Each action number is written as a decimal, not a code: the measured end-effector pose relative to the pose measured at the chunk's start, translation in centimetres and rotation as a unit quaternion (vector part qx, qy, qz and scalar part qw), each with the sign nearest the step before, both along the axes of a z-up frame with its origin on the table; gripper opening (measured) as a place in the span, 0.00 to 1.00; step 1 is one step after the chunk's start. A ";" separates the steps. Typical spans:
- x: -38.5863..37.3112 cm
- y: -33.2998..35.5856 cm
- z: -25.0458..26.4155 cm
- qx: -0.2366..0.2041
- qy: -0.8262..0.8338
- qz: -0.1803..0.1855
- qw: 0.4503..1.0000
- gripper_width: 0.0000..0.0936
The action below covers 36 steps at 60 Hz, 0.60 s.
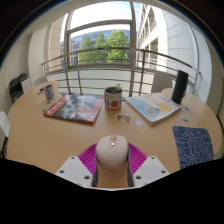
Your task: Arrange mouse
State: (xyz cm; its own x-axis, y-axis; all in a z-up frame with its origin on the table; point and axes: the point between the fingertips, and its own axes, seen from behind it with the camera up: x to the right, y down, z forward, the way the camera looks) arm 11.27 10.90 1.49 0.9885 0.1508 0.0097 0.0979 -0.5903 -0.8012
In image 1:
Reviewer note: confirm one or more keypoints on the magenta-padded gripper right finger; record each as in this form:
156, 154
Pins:
150, 170

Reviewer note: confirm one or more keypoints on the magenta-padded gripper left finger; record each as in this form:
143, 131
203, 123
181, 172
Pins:
75, 170

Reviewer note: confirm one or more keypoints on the white computer mouse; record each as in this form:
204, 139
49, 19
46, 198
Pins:
112, 155

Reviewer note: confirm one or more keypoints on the blue patterned mouse pad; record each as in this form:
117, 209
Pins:
193, 146

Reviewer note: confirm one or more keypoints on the small pale sticker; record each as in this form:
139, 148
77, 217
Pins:
138, 123

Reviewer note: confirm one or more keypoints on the brown cutout sticker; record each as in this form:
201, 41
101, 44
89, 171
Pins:
123, 118

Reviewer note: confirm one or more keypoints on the blue green sticker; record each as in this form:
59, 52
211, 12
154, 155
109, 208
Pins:
184, 118

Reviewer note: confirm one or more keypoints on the red cover magazine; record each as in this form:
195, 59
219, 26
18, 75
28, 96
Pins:
75, 107

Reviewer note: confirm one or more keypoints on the light blue cover magazine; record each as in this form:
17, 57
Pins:
151, 106

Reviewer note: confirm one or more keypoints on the round yellow sticker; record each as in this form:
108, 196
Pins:
189, 115

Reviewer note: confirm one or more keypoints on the small blue sticker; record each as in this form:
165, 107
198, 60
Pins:
187, 108

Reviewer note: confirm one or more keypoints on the apple print plant pot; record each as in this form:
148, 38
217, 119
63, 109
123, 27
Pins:
113, 100

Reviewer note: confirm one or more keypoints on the white chair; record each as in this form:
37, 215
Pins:
40, 81
4, 125
161, 82

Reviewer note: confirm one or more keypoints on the black cylindrical bottle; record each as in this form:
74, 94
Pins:
180, 86

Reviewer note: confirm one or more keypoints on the black printer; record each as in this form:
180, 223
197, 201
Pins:
18, 87

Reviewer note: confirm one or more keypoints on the metal balcony railing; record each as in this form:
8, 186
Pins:
100, 50

